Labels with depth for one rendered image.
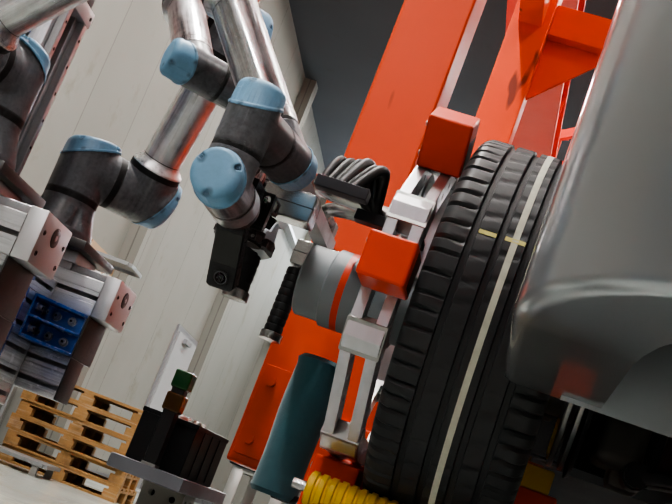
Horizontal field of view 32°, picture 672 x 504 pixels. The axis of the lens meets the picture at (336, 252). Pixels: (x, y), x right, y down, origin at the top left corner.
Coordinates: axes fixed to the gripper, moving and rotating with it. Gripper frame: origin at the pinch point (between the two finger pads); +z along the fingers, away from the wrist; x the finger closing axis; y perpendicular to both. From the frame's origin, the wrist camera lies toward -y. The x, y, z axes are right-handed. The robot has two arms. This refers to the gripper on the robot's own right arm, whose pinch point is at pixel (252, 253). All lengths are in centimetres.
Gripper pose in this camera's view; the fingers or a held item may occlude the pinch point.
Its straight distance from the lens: 191.4
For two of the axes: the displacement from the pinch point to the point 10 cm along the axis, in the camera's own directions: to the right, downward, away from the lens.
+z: 1.0, 2.6, 9.6
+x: -9.3, -3.2, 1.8
